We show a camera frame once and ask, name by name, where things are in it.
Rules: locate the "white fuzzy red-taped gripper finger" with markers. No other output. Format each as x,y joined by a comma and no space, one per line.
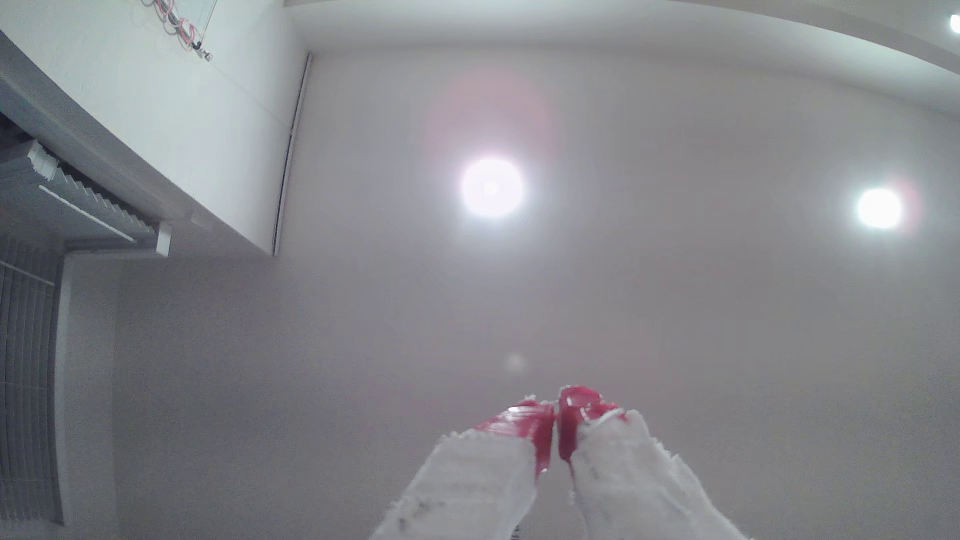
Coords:
630,480
480,480

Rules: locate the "round ceiling light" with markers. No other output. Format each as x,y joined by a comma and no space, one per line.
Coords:
955,23
880,208
492,187

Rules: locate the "grey window blind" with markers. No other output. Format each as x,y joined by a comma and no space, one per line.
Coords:
28,390

